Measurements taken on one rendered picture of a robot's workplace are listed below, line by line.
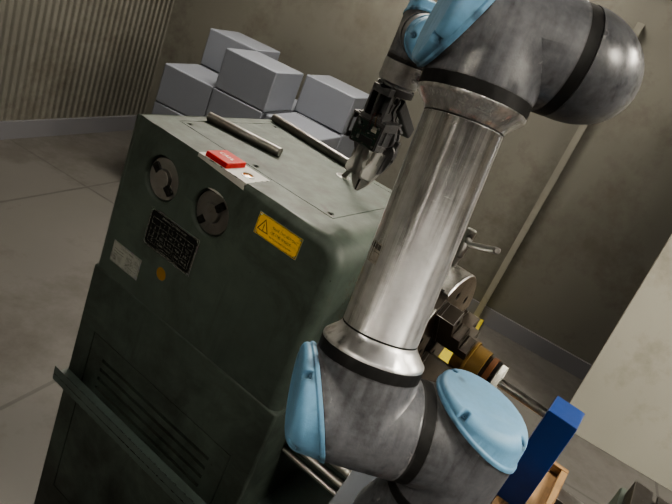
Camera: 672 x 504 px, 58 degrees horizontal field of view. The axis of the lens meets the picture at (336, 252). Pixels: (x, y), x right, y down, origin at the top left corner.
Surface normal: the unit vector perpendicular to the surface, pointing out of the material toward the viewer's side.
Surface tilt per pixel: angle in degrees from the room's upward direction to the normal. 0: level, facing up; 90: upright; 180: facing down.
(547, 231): 90
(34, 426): 0
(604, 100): 110
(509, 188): 90
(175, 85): 90
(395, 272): 77
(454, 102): 122
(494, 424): 7
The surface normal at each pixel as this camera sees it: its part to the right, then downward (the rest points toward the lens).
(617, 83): 0.40, 0.55
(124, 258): -0.53, 0.15
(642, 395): -0.29, -0.02
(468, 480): 0.01, 0.42
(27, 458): 0.37, -0.85
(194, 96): -0.36, 0.26
